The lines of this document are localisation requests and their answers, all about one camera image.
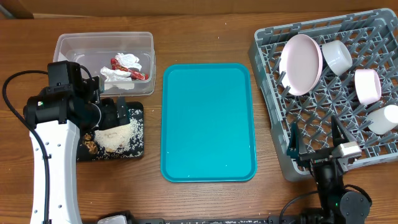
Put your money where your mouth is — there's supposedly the red snack wrapper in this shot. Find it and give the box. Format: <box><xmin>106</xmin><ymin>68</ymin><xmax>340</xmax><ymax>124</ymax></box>
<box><xmin>110</xmin><ymin>58</ymin><xmax>149</xmax><ymax>80</ymax></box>

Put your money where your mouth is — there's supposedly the white tissue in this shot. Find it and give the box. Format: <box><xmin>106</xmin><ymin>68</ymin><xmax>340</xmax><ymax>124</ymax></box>
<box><xmin>100</xmin><ymin>67</ymin><xmax>134</xmax><ymax>90</ymax></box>
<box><xmin>115</xmin><ymin>53</ymin><xmax>142</xmax><ymax>71</ymax></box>

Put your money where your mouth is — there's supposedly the grey bowl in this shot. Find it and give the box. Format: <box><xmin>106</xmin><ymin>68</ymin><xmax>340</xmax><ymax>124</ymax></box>
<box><xmin>322</xmin><ymin>40</ymin><xmax>353</xmax><ymax>76</ymax></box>

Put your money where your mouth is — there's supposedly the white round plate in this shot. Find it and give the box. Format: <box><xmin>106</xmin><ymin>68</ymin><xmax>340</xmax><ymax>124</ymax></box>
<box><xmin>279</xmin><ymin>34</ymin><xmax>323</xmax><ymax>96</ymax></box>

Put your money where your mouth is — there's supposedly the brown food scrap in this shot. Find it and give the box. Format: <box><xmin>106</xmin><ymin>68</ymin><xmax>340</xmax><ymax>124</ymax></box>
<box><xmin>82</xmin><ymin>133</ymin><xmax>98</xmax><ymax>154</ymax></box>

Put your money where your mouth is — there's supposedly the grey dishwasher rack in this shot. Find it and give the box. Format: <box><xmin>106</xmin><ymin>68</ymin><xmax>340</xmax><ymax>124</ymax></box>
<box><xmin>249</xmin><ymin>8</ymin><xmax>397</xmax><ymax>182</ymax></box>

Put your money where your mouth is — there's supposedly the white bowl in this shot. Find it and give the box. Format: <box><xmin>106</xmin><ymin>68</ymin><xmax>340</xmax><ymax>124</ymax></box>
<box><xmin>354</xmin><ymin>69</ymin><xmax>381</xmax><ymax>105</ymax></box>

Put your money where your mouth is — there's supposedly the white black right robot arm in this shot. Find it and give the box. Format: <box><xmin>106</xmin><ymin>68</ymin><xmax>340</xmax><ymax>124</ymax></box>
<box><xmin>279</xmin><ymin>116</ymin><xmax>373</xmax><ymax>224</ymax></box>

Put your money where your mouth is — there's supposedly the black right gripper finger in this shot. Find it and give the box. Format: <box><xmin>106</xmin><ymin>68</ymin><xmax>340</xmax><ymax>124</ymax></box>
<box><xmin>286</xmin><ymin>122</ymin><xmax>307</xmax><ymax>157</ymax></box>
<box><xmin>331</xmin><ymin>115</ymin><xmax>354</xmax><ymax>146</ymax></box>

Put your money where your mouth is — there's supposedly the clear plastic bin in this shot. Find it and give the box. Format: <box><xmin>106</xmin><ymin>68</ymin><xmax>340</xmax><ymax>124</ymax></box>
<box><xmin>53</xmin><ymin>32</ymin><xmax>156</xmax><ymax>97</ymax></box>

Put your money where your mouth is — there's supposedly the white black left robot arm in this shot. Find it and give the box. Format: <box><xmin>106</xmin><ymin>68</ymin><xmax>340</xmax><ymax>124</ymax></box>
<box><xmin>24</xmin><ymin>60</ymin><xmax>129</xmax><ymax>223</ymax></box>

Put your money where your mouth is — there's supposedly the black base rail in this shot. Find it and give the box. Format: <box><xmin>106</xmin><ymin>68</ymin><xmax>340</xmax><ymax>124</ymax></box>
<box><xmin>96</xmin><ymin>211</ymin><xmax>312</xmax><ymax>224</ymax></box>

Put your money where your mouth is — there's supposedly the white cup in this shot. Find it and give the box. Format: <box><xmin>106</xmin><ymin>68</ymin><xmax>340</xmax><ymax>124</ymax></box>
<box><xmin>366</xmin><ymin>105</ymin><xmax>398</xmax><ymax>135</ymax></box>

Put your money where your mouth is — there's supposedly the black plastic tray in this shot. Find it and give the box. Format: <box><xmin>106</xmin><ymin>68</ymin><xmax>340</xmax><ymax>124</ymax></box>
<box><xmin>76</xmin><ymin>102</ymin><xmax>144</xmax><ymax>162</ymax></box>

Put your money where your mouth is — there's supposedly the teal serving tray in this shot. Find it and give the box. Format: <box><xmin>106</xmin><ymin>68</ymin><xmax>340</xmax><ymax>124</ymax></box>
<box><xmin>160</xmin><ymin>63</ymin><xmax>257</xmax><ymax>183</ymax></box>

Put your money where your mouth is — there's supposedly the white rice pile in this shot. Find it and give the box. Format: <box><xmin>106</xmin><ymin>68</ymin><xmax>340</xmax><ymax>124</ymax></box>
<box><xmin>94</xmin><ymin>109</ymin><xmax>144</xmax><ymax>160</ymax></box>

